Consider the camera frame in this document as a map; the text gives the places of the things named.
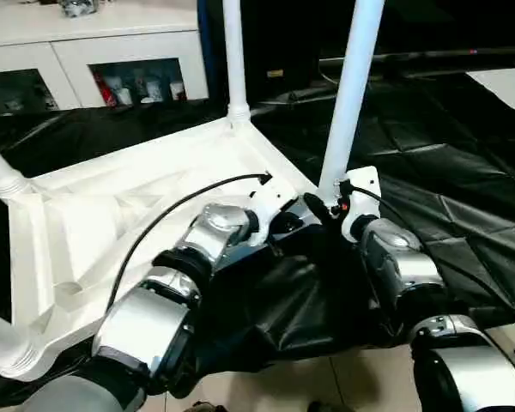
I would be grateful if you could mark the black backdrop cloth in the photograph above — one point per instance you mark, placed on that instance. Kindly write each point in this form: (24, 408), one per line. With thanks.
(433, 26)

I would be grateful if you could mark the blue white printed mug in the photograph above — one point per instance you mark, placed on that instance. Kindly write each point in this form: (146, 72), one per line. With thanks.
(154, 91)

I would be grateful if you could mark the silver bowl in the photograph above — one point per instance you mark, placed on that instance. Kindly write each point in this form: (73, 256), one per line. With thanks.
(79, 7)

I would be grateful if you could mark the white plastic table top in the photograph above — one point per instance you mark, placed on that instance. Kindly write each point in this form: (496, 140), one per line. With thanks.
(90, 223)

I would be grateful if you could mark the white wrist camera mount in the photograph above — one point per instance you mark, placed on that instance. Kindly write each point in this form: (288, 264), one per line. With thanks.
(365, 189)
(270, 199)

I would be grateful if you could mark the small brown rounded object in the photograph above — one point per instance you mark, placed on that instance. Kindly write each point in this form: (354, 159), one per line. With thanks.
(208, 407)

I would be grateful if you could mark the black mat cloth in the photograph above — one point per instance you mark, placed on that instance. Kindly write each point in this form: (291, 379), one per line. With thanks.
(455, 193)

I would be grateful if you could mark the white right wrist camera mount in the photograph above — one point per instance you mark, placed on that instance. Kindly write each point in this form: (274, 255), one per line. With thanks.
(365, 189)

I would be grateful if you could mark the white ceramic cup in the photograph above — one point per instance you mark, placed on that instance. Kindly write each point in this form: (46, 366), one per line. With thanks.
(177, 91)

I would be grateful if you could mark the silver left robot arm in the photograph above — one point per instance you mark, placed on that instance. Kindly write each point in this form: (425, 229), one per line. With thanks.
(146, 330)

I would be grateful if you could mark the small tan label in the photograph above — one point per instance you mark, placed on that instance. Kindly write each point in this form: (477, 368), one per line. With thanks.
(275, 73)

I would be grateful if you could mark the white glass-door cabinet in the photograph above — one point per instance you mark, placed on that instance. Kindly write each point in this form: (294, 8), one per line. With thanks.
(90, 47)

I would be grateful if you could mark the white plastic table leg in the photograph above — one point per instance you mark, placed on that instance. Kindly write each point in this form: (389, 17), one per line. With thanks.
(0, 339)
(234, 56)
(0, 171)
(352, 94)

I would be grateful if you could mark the dark blue vertical panel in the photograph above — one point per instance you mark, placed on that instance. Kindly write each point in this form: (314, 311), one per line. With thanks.
(206, 43)

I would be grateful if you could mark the white can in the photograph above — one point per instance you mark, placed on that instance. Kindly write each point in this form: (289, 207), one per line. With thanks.
(123, 95)

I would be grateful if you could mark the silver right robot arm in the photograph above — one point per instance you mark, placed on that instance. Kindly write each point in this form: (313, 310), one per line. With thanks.
(395, 257)

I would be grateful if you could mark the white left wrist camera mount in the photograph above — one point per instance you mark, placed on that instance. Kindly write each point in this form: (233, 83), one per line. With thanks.
(270, 199)

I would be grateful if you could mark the red bottle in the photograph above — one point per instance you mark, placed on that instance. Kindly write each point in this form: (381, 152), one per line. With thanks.
(103, 90)

